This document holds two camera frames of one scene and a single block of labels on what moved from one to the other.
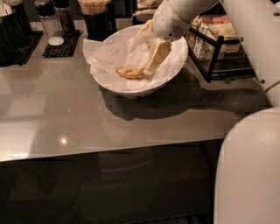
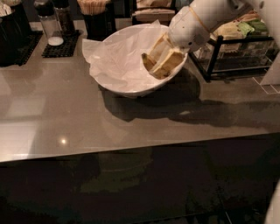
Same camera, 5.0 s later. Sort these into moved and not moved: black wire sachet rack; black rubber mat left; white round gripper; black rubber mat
Moved: white round gripper
Not moved: black rubber mat; black wire sachet rack; black rubber mat left
